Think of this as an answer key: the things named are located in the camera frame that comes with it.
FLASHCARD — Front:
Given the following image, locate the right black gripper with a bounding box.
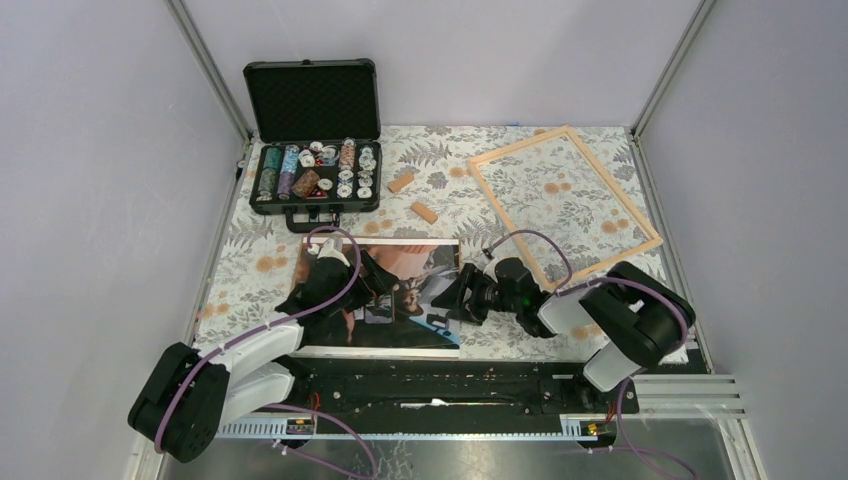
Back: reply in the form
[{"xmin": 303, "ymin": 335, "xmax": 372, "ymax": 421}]
[{"xmin": 430, "ymin": 262, "xmax": 521, "ymax": 326}]

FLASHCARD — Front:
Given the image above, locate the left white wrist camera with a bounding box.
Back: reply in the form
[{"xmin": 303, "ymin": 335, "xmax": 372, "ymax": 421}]
[{"xmin": 307, "ymin": 237, "xmax": 350, "ymax": 267}]

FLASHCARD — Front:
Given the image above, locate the photo print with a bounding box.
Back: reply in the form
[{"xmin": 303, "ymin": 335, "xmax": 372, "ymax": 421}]
[{"xmin": 276, "ymin": 234, "xmax": 461, "ymax": 358}]

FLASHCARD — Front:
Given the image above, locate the wooden block near case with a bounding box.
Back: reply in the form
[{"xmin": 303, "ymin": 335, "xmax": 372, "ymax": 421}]
[{"xmin": 387, "ymin": 172, "xmax": 415, "ymax": 193}]

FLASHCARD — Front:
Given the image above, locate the light wooden picture frame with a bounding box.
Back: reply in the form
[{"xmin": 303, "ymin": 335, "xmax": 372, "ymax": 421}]
[{"xmin": 469, "ymin": 126, "xmax": 663, "ymax": 289}]

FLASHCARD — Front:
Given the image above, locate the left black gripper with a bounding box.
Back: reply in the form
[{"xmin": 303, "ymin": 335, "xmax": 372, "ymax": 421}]
[{"xmin": 325, "ymin": 250, "xmax": 398, "ymax": 315}]

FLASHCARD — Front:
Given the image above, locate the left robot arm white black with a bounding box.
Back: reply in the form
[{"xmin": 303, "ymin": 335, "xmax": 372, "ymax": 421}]
[{"xmin": 127, "ymin": 249, "xmax": 399, "ymax": 463}]

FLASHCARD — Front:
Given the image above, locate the wooden block near photo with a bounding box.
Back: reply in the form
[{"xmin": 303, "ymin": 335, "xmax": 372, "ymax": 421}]
[{"xmin": 410, "ymin": 202, "xmax": 439, "ymax": 225}]

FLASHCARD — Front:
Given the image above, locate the floral patterned table mat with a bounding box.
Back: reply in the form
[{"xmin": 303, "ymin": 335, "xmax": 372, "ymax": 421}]
[{"xmin": 195, "ymin": 126, "xmax": 668, "ymax": 362}]

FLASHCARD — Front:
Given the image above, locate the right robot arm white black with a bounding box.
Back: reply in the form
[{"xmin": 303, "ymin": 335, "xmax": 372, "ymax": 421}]
[{"xmin": 431, "ymin": 257, "xmax": 696, "ymax": 412}]

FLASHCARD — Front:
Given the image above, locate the black poker chip case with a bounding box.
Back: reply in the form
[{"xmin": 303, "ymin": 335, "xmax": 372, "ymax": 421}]
[{"xmin": 243, "ymin": 58, "xmax": 383, "ymax": 233}]

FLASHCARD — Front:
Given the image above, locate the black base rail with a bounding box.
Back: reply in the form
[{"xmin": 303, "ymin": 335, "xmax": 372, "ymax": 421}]
[{"xmin": 272, "ymin": 356, "xmax": 639, "ymax": 431}]

